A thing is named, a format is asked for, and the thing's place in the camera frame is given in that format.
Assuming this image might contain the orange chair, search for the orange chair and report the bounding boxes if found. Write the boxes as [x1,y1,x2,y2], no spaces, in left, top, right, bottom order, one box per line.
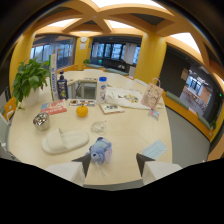
[2,96,18,122]

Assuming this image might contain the metal bowl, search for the metal bowl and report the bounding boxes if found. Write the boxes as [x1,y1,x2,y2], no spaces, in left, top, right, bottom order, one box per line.
[32,112,51,132]

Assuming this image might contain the orange fruit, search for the orange fruit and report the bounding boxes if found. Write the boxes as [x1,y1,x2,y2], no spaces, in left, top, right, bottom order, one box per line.
[75,104,89,118]

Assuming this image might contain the dark blue bottle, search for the dark blue bottle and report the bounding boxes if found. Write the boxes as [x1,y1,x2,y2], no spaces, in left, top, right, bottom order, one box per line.
[56,70,69,101]

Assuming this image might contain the small illustrated card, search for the small illustrated card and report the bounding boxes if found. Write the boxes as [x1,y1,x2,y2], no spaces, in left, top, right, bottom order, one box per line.
[99,103,126,115]

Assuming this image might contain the green potted plant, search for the green potted plant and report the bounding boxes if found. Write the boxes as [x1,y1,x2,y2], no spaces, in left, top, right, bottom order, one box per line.
[11,57,51,104]

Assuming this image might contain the small blue card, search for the small blue card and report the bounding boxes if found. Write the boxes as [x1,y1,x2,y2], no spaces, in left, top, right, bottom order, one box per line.
[147,108,161,121]

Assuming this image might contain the tall white green box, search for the tall white green box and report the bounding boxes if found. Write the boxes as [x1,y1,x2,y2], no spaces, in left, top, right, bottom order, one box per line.
[49,53,59,102]

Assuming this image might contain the red booklet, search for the red booklet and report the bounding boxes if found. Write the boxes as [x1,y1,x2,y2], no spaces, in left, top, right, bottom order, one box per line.
[40,98,68,116]

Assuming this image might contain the white slipper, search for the white slipper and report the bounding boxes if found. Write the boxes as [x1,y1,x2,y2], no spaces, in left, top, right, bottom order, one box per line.
[41,127,90,155]

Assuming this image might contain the white plant pot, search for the white plant pot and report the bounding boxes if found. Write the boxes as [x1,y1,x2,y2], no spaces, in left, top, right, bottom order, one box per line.
[20,87,41,109]

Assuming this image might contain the blue plush toy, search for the blue plush toy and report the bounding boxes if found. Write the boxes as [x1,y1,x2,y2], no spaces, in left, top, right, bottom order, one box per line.
[88,136,113,165]

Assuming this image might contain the white tote bag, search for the white tote bag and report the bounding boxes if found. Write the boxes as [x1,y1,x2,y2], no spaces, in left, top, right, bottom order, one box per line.
[105,86,158,110]

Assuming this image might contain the light blue face mask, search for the light blue face mask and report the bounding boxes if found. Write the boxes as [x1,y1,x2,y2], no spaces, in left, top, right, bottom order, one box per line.
[141,139,168,161]

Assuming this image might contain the white bottle blue cap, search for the white bottle blue cap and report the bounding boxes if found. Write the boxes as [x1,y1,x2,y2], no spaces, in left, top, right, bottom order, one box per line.
[96,76,108,105]

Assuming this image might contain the pink paper gift bag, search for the pink paper gift bag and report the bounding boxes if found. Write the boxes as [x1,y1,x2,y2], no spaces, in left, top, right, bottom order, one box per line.
[140,77,165,110]

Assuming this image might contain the flat printed packet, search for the flat printed packet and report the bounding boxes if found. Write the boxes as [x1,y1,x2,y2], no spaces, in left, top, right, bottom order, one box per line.
[68,98,96,108]

